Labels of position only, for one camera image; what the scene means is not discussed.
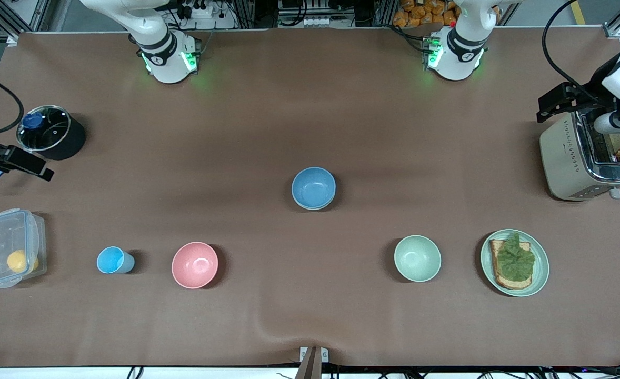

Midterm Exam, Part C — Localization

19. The blue bowl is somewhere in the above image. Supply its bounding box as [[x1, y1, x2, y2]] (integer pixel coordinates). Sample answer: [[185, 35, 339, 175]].
[[292, 167, 337, 209]]

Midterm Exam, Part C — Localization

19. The light green bowl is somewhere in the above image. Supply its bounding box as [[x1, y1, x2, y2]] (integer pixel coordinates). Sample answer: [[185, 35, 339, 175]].
[[394, 235, 442, 283], [293, 196, 336, 211]]

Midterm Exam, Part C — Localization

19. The pink bowl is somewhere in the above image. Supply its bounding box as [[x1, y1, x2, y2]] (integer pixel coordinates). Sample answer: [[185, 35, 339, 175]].
[[172, 242, 219, 290]]

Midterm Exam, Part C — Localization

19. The glass lid with blue knob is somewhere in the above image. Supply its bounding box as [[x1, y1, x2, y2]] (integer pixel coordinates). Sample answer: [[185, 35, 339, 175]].
[[16, 105, 72, 152]]

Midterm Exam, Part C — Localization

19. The beige and chrome toaster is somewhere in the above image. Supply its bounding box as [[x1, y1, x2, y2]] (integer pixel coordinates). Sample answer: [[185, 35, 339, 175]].
[[539, 108, 620, 202]]

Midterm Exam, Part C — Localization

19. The yellow round fruit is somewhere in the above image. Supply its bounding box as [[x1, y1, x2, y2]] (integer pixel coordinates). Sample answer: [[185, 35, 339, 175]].
[[6, 250, 39, 274]]

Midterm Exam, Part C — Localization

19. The light blue cup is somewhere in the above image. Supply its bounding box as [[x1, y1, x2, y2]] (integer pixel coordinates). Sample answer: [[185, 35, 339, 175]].
[[96, 246, 135, 275]]

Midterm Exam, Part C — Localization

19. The green lettuce leaf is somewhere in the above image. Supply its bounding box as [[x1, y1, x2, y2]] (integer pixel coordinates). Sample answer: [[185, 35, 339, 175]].
[[496, 232, 536, 282]]

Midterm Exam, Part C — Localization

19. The bag of orange snacks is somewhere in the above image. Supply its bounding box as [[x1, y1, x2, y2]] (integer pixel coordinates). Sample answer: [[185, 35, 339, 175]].
[[393, 0, 461, 28]]

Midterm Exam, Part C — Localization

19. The light green plate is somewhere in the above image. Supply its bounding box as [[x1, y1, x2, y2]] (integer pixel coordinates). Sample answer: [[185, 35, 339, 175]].
[[481, 229, 550, 297]]

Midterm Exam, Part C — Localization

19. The toasted bread slice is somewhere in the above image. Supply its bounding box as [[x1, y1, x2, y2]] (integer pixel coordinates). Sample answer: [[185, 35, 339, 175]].
[[489, 239, 533, 291]]

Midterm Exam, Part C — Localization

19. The white power strip with plugs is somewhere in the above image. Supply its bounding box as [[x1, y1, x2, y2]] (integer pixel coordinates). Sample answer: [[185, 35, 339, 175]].
[[181, 0, 221, 19]]

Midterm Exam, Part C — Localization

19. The brown tablecloth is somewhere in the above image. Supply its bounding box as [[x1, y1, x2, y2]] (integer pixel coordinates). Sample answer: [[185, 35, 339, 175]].
[[0, 27, 620, 367]]

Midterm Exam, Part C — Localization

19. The black pot with blue handle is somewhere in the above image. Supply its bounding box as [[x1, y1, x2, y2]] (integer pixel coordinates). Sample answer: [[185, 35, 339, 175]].
[[0, 105, 86, 191]]

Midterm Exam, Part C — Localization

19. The metal table edge bracket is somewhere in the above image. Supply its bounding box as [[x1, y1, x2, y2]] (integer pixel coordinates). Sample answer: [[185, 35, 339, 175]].
[[295, 346, 329, 379]]

